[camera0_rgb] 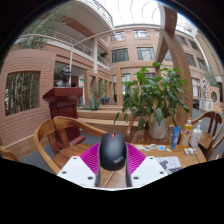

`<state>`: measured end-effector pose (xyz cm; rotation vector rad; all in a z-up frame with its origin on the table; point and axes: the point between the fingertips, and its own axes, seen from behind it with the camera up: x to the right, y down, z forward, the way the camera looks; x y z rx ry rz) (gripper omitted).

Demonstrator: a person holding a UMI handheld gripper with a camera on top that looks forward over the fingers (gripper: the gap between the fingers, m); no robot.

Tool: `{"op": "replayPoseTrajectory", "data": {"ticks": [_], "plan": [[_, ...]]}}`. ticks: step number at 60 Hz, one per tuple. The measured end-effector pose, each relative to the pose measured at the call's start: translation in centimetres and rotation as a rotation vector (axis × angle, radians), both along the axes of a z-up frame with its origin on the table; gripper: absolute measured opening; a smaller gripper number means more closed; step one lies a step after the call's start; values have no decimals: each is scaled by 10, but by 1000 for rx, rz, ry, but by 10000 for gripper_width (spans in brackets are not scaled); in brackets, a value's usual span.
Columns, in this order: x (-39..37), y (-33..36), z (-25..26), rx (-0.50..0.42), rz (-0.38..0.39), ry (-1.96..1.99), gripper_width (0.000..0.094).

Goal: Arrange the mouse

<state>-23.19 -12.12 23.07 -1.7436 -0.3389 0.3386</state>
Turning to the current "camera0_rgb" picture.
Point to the spiky green agave plant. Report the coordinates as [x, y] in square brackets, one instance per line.
[92, 105]

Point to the black computer mouse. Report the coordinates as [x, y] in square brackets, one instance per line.
[112, 150]

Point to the blue tube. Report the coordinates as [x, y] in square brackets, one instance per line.
[175, 137]

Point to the small white sticker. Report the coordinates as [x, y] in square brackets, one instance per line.
[168, 150]

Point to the blue white sticker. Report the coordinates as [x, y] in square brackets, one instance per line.
[161, 147]

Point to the white statue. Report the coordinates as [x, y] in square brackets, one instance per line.
[205, 88]

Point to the dark bust sculpture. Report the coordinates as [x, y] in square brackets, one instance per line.
[63, 78]

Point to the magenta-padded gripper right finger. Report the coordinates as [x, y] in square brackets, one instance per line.
[148, 170]

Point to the printed paper sticker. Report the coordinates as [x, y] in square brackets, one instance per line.
[147, 148]
[153, 146]
[139, 146]

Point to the clear tissue pack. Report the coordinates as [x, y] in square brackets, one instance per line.
[190, 151]

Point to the orange liquid bottle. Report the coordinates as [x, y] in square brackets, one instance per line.
[186, 135]

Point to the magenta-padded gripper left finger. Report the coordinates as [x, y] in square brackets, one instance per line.
[76, 170]

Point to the green plant in white pot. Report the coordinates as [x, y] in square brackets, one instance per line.
[158, 130]

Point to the white pump bottle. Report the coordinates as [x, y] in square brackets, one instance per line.
[195, 136]

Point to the dark red wooden pedestal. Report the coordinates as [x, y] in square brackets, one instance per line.
[63, 103]

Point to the grey white printed mouse pad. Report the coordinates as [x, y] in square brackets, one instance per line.
[170, 164]

